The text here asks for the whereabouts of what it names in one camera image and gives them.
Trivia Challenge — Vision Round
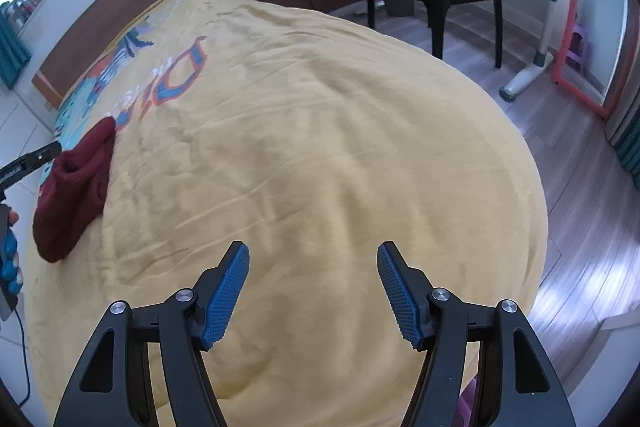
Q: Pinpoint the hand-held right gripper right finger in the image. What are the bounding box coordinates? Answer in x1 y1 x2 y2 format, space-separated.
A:
376 241 571 427

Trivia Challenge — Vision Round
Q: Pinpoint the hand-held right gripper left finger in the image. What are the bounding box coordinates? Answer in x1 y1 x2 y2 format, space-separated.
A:
52 241 251 427

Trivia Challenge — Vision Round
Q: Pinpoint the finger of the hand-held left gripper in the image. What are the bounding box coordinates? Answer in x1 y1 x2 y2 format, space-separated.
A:
0 142 63 190

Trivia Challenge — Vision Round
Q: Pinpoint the maroon knitted sweater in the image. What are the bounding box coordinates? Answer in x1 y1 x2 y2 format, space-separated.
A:
32 117 118 264

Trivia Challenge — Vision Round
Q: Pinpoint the person's left hand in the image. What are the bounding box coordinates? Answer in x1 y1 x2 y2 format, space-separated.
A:
0 206 25 297

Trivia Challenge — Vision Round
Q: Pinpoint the teal curtain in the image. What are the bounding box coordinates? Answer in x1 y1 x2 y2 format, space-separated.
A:
0 2 32 90
614 99 640 190

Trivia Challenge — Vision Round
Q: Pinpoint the wooden headboard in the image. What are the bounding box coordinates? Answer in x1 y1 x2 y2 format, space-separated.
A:
31 0 201 110

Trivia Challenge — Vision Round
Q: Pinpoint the yellow printed blanket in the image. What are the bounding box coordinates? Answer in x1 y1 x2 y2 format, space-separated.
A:
20 0 551 413

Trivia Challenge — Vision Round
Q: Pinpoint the grey waste bin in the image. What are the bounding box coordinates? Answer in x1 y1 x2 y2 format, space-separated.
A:
382 0 416 18

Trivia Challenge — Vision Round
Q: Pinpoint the pink framed mirror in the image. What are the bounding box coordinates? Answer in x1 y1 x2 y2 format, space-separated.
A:
551 0 615 122

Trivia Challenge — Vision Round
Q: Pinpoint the black cable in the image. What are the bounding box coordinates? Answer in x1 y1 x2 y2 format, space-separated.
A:
11 302 34 408

